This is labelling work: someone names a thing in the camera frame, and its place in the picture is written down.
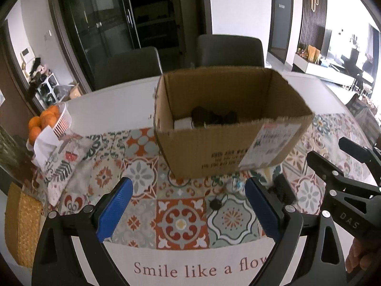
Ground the black computer mouse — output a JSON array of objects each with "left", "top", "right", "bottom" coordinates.
[{"left": 191, "top": 107, "right": 238, "bottom": 127}]

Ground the person's right hand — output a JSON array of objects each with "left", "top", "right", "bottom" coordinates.
[{"left": 346, "top": 238, "right": 380, "bottom": 273}]

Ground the black bike flashlight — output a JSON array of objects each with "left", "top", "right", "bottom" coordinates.
[{"left": 271, "top": 174, "right": 297, "bottom": 205}]

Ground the yellow woven placemat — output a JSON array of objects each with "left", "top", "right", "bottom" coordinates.
[{"left": 5, "top": 183, "right": 42, "bottom": 269}]

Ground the white astronaut figurine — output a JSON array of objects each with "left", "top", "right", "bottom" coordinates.
[{"left": 225, "top": 178, "right": 245, "bottom": 196}]

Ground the small black round cap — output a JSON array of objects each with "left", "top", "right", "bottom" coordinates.
[{"left": 209, "top": 198, "right": 223, "bottom": 211}]

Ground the patterned table runner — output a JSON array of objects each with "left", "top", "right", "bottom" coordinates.
[{"left": 28, "top": 111, "right": 376, "bottom": 249}]

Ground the white tv console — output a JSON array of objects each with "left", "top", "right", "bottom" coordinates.
[{"left": 292, "top": 52, "right": 374, "bottom": 88}]

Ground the brown cardboard box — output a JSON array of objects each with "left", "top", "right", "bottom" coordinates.
[{"left": 154, "top": 66, "right": 314, "bottom": 179}]

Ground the white basket of oranges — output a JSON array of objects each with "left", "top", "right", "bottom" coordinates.
[{"left": 28, "top": 102, "right": 72, "bottom": 145}]

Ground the white shoe rack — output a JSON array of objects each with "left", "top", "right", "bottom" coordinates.
[{"left": 26, "top": 57, "right": 59, "bottom": 108}]

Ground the right dark dining chair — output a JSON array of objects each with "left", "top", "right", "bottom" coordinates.
[{"left": 195, "top": 34, "right": 265, "bottom": 67}]

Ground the dark dining chair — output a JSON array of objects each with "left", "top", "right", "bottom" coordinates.
[
  {"left": 195, "top": 34, "right": 265, "bottom": 67},
  {"left": 94, "top": 46, "right": 163, "bottom": 90}
]

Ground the left dark dining chair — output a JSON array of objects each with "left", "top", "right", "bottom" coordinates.
[{"left": 94, "top": 46, "right": 163, "bottom": 90}]

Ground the dark glass cabinet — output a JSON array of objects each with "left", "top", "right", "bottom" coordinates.
[{"left": 48, "top": 0, "right": 212, "bottom": 93}]

